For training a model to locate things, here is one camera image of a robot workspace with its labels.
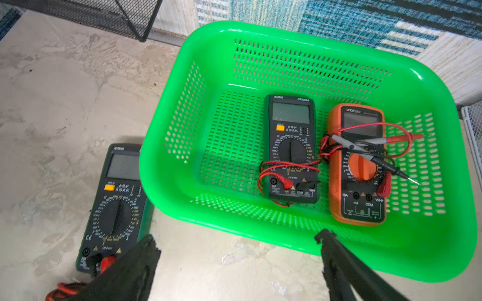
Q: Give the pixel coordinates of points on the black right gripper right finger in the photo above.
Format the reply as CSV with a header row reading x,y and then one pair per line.
x,y
345,274

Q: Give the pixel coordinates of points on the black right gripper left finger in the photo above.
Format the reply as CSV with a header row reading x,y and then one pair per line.
x,y
129,278

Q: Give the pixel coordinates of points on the large dark green multimeter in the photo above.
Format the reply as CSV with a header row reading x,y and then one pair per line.
x,y
121,214

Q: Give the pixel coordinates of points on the small dark green multimeter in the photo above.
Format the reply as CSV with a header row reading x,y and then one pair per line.
x,y
289,174

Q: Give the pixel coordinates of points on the orange clamp multimeter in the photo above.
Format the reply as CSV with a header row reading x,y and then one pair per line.
x,y
361,169

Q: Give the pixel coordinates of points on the green plastic basket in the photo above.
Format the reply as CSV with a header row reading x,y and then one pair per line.
x,y
201,155

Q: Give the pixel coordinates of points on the black wire mesh shelf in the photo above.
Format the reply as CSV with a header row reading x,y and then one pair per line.
x,y
130,18

